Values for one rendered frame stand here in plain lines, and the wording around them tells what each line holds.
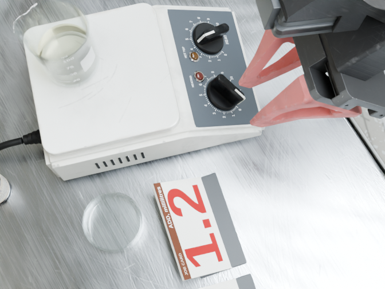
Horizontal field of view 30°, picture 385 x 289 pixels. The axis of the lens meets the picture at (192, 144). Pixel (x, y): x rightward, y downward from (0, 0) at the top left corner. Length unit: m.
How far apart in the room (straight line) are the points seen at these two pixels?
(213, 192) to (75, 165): 0.13
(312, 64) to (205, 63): 0.19
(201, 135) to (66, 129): 0.12
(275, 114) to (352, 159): 0.18
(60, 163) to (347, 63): 0.28
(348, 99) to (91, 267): 0.31
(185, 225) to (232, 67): 0.15
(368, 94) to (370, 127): 0.22
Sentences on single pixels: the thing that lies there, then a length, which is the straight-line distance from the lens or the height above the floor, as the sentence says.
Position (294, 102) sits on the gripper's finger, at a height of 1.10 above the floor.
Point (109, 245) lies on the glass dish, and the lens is 0.68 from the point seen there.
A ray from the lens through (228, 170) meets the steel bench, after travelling 0.69.
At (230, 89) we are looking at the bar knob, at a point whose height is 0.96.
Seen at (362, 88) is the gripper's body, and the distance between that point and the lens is 0.50.
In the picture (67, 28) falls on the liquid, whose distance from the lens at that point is 0.62.
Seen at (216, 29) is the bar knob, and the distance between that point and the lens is 0.67.
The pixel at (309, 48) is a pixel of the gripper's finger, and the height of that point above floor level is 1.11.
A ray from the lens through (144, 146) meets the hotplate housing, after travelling 0.63.
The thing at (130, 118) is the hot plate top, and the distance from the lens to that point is 0.61.
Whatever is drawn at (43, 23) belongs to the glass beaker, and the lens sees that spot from 0.61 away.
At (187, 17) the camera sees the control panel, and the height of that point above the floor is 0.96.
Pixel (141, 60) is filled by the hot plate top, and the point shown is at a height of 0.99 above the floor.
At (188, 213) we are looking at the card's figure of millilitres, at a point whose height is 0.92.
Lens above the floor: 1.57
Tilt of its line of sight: 75 degrees down
